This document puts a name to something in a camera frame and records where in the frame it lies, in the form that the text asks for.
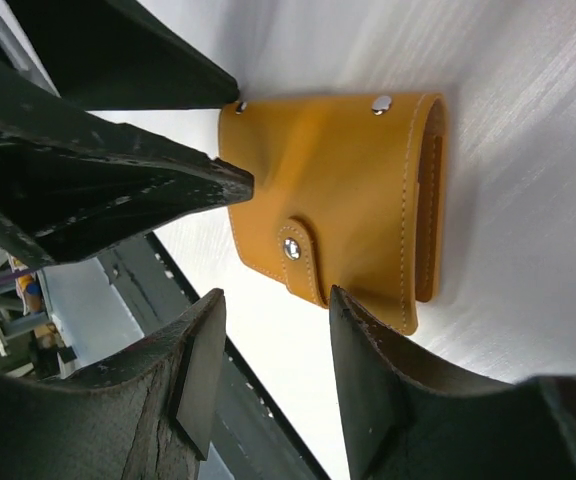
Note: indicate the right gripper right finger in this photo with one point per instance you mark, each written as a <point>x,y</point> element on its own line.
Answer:
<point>408,414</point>

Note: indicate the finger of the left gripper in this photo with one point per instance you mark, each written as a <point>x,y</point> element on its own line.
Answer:
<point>116,55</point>
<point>73,185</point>

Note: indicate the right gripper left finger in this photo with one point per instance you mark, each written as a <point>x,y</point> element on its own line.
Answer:
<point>142,413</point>

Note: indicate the yellow leather card holder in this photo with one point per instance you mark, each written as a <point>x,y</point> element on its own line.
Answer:
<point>348,192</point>

